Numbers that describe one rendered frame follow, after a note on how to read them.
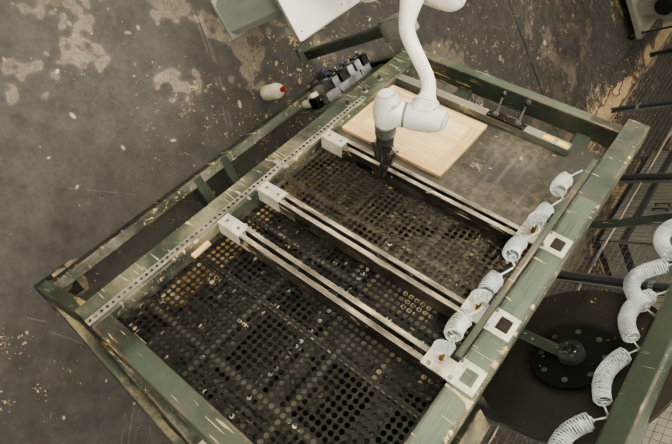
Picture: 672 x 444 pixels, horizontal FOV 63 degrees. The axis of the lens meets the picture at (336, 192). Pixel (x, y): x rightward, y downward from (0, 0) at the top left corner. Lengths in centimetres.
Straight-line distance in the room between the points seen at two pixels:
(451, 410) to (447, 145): 130
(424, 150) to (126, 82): 162
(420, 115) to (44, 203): 188
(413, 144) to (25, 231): 190
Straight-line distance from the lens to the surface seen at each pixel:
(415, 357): 193
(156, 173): 321
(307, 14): 290
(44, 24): 315
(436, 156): 261
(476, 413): 216
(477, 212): 235
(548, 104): 297
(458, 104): 289
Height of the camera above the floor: 299
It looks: 51 degrees down
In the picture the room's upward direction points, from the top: 90 degrees clockwise
